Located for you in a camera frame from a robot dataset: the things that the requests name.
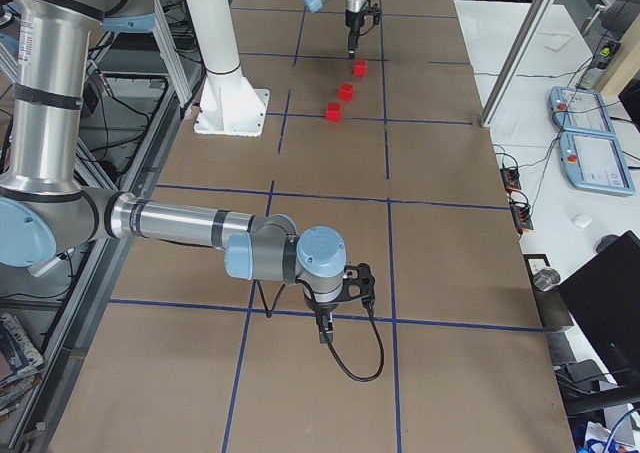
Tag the black monitor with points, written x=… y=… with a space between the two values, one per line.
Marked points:
x=603 y=298

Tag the stack of books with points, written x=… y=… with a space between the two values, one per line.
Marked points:
x=21 y=364

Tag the metal cup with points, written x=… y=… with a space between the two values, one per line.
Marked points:
x=546 y=279

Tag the red block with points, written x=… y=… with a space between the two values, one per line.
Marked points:
x=346 y=92
x=333 y=112
x=360 y=68

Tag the lower blue teach pendant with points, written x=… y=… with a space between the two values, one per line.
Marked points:
x=594 y=162

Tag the white camera pole base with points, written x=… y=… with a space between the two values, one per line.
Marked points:
x=229 y=104

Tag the small white puck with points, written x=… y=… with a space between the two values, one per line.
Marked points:
x=581 y=221

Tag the aluminium frame post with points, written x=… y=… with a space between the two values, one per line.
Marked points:
x=535 y=14

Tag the black computer mouse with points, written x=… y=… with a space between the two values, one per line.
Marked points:
x=605 y=242

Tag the upper blue teach pendant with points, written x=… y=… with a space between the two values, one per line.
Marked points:
x=579 y=110

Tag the blue teach pendant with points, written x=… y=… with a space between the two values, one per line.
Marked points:
x=594 y=162
x=579 y=110

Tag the orange black connector box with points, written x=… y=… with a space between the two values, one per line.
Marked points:
x=511 y=178

